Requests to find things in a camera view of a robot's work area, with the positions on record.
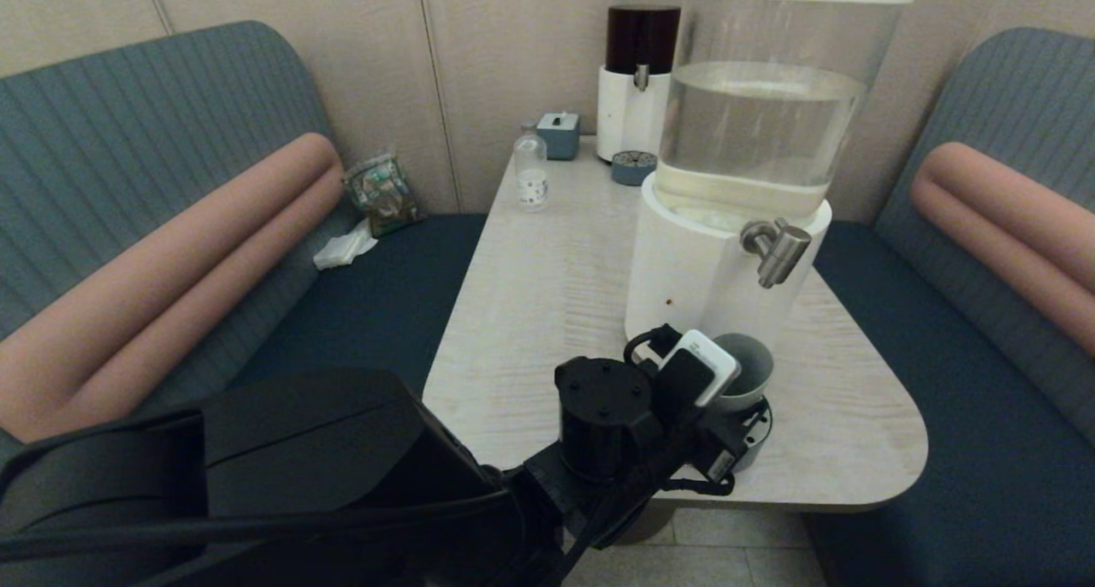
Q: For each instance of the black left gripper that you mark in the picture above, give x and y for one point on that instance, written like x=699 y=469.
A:
x=710 y=441

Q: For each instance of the grey-blue plastic cup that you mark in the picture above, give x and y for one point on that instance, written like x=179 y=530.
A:
x=748 y=373

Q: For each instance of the large round perforated drip tray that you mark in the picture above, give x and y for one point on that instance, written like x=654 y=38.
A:
x=757 y=452

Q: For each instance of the metal water dispenser tap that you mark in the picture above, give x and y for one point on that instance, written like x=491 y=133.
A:
x=780 y=257

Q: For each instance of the large clear water dispenser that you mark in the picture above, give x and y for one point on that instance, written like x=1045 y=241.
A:
x=684 y=270

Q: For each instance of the dark blue seat cushion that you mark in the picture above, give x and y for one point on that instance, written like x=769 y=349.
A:
x=368 y=313
x=984 y=450

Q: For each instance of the small round drip tray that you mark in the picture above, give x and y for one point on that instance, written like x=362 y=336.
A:
x=633 y=173

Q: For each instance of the clear bottle with white label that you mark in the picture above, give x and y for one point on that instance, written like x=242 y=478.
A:
x=531 y=185

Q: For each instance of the dark drink dispenser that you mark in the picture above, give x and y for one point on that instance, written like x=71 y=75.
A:
x=629 y=116

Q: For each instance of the blue-grey tissue box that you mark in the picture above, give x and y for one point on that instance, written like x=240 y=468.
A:
x=560 y=136

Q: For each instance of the small metal drink tap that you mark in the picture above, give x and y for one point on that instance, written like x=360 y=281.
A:
x=642 y=78

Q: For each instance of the green printed snack bag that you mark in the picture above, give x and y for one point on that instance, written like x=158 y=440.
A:
x=385 y=196

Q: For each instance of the crumpled white tissue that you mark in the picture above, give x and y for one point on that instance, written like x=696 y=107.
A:
x=346 y=247

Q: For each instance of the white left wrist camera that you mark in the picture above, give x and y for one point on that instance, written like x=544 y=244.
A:
x=706 y=360

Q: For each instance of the grey table pedestal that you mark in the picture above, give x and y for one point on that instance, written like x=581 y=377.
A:
x=654 y=520

